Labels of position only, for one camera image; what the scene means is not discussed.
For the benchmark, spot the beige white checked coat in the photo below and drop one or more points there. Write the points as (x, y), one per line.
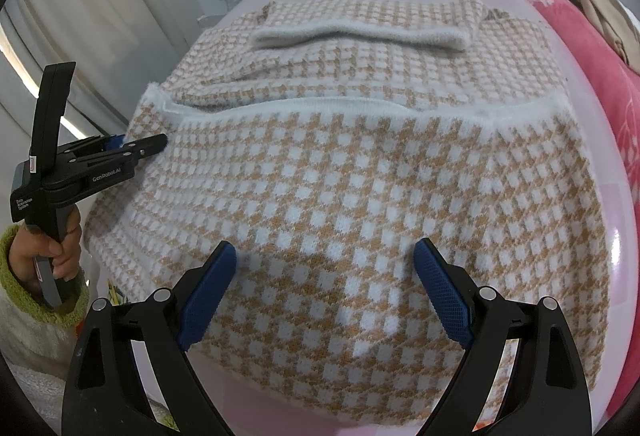
(350, 191)

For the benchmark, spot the pink floral blanket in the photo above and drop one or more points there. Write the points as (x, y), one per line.
(600, 81)

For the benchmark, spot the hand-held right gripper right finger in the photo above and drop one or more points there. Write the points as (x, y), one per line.
(442, 291)

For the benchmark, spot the person's left forearm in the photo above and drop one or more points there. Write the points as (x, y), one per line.
(30, 331)

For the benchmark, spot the person's left hand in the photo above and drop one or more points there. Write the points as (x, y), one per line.
(70, 256)

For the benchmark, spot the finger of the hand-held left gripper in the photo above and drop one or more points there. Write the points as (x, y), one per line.
(114, 143)
(150, 145)

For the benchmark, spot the white curtain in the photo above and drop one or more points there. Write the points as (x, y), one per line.
(100, 16)

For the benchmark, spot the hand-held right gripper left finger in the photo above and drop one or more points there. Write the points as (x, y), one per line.
(207, 296)

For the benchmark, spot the beige crumpled clothes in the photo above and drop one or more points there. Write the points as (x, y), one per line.
(600, 11)

